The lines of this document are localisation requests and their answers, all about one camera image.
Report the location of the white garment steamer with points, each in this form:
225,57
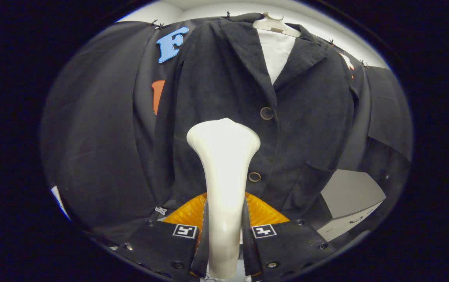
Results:
224,164

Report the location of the black backdrop cloth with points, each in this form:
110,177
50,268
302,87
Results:
91,137

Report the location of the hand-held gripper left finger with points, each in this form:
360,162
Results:
202,258

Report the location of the grey cabinet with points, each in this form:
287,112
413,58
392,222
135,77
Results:
350,192

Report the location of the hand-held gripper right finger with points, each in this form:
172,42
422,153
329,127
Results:
248,258

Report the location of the black suit jacket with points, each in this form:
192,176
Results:
216,78

